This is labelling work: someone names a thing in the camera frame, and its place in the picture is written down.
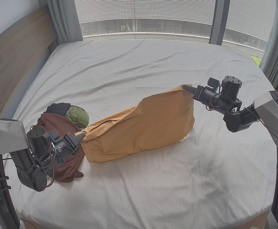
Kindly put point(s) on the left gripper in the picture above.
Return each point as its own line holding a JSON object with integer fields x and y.
{"x": 65, "y": 149}

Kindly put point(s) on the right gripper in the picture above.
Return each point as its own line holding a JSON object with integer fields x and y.
{"x": 205, "y": 95}

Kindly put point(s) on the tan shorts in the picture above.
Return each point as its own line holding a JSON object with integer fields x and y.
{"x": 141, "y": 123}

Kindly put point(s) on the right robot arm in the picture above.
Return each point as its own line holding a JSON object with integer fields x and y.
{"x": 268, "y": 108}

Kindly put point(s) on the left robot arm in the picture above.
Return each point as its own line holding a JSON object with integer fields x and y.
{"x": 5, "y": 137}

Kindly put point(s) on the bed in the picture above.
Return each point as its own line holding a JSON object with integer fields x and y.
{"x": 153, "y": 63}

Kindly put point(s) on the green garment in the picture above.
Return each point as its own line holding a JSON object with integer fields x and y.
{"x": 78, "y": 117}

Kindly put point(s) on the brown garment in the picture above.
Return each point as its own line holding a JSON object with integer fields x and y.
{"x": 62, "y": 127}

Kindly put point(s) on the black garment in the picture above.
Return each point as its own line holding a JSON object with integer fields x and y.
{"x": 56, "y": 108}

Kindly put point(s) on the window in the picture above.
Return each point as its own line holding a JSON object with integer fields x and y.
{"x": 216, "y": 13}

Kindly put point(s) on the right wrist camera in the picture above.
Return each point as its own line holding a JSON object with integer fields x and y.
{"x": 213, "y": 82}

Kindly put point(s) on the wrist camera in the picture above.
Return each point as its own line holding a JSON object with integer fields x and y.
{"x": 213, "y": 82}
{"x": 54, "y": 136}

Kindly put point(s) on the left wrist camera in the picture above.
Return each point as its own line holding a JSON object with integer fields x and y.
{"x": 54, "y": 136}

